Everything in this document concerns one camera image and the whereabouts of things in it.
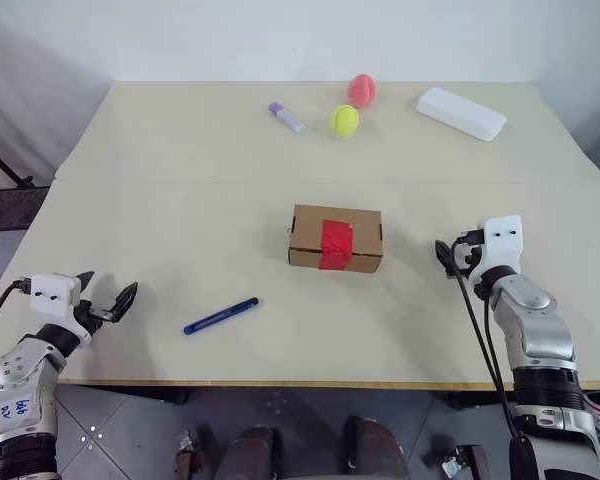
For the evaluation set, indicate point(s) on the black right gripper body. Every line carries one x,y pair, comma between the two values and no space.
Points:
464,260

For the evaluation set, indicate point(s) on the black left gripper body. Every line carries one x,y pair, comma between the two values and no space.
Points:
91,314

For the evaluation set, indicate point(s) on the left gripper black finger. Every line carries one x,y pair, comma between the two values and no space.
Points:
86,284
126,299

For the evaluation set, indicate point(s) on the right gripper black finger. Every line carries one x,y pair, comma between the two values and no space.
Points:
445,255

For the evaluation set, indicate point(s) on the blue pen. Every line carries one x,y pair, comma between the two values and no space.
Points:
220,316

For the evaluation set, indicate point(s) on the brown cardboard box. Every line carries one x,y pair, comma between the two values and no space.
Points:
307,240

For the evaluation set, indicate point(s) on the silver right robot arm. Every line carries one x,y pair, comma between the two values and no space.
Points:
540,325

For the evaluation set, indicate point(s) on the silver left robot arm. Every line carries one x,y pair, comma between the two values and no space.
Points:
17,395

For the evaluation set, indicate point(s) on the red tape strip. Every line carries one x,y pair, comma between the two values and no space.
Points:
336,245

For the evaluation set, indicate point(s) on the black metal stand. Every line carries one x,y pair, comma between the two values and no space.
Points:
10,205

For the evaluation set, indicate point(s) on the white plastic case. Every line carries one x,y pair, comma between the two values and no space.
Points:
460,113

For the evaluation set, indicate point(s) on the yellow tennis ball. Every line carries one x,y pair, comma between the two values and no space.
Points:
344,120

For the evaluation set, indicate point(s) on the rusty metal foot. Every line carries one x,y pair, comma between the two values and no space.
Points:
187,457
467,462

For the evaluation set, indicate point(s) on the pink ball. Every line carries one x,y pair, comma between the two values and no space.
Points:
362,90

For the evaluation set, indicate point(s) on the dark rounded shape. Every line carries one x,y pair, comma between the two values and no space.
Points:
375,450
250,452

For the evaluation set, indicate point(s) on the glue stick with purple cap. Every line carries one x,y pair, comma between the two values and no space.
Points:
287,118

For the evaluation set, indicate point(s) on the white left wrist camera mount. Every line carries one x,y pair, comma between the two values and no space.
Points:
52,297

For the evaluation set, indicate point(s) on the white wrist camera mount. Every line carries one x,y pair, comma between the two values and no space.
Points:
502,245
52,297

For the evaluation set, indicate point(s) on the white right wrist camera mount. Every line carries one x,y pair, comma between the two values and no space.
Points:
502,245

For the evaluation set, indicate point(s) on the black table frame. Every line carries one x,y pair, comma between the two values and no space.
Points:
130,392

